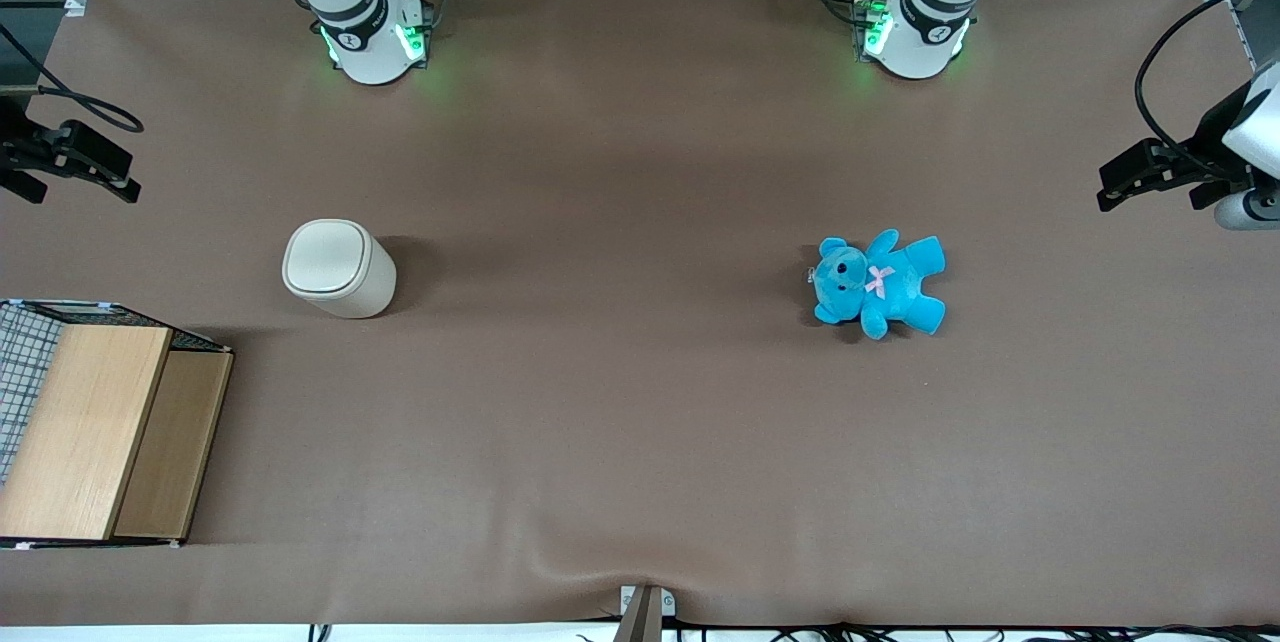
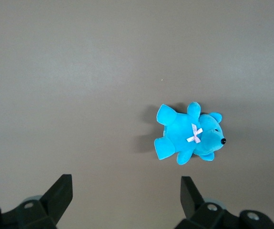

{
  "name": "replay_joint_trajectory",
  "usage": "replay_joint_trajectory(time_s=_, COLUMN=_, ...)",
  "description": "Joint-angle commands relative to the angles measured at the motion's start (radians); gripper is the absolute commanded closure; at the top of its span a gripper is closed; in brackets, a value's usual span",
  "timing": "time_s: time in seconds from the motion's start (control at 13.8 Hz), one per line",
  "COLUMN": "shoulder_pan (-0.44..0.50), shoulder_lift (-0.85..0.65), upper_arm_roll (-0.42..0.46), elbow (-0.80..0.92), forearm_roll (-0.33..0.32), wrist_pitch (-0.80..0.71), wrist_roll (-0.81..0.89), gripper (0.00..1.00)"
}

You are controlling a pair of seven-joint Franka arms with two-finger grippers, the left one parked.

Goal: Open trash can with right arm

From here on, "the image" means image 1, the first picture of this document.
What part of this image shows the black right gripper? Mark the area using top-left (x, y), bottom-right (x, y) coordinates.
top-left (0, 97), bottom-right (142, 204)

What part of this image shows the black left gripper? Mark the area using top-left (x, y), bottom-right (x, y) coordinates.
top-left (1096, 80), bottom-right (1253, 214)

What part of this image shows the cream trash can with lid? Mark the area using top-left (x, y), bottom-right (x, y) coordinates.
top-left (281, 218), bottom-right (398, 321)

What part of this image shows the blue teddy bear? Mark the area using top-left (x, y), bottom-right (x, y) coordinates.
top-left (810, 228), bottom-right (948, 342)

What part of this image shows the light wooden board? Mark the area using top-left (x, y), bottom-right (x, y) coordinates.
top-left (0, 325), bottom-right (174, 542)

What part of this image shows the darker wooden board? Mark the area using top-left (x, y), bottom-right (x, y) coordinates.
top-left (112, 350), bottom-right (235, 541)

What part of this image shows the brown table mat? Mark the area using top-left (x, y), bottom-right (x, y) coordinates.
top-left (0, 0), bottom-right (1280, 629)

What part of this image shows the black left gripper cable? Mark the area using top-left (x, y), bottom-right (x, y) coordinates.
top-left (1134, 0), bottom-right (1280, 163)

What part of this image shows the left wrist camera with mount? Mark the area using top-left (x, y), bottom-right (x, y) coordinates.
top-left (1190, 182), bottom-right (1280, 232)

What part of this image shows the metal camera stand bracket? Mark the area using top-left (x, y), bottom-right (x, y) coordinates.
top-left (612, 583), bottom-right (678, 642)

